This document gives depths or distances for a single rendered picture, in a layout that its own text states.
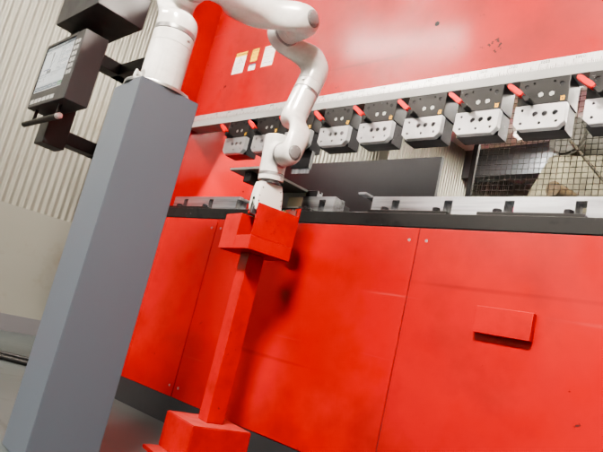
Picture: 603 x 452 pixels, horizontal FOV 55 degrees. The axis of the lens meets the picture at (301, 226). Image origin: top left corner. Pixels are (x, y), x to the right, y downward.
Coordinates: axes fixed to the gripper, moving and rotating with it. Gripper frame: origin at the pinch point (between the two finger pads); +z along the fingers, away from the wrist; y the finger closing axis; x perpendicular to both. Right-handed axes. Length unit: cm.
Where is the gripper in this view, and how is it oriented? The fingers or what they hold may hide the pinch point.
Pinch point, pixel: (261, 229)
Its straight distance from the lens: 188.7
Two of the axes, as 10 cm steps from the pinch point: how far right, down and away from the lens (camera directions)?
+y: -8.0, -2.1, -5.6
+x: 5.7, -0.2, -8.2
